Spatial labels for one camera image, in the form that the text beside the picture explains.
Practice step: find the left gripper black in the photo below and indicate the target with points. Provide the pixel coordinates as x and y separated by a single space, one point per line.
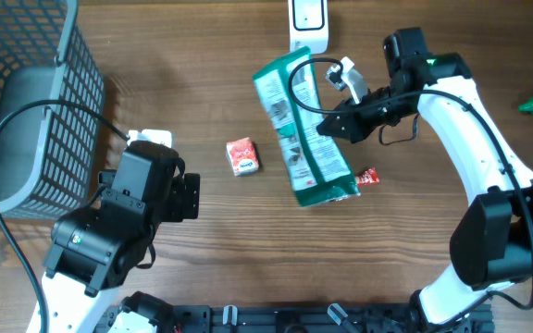
183 200

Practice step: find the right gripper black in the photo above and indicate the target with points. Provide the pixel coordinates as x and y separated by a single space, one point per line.
352 128

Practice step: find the red coffee stick sachet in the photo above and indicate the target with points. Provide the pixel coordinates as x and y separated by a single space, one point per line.
367 177

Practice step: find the small red white candy pack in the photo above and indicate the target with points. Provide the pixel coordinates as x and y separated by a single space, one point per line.
242 156

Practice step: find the dark green snack bag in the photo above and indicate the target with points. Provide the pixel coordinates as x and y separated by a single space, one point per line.
317 169

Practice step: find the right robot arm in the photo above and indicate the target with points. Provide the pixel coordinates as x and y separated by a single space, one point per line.
492 247

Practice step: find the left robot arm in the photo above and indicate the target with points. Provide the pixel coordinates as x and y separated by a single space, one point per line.
94 248

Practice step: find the white barcode scanner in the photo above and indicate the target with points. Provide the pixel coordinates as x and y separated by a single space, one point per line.
308 25

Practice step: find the grey plastic mesh basket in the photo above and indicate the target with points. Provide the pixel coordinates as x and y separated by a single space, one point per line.
47 152

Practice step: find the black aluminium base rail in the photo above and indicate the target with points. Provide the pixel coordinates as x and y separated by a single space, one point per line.
374 318

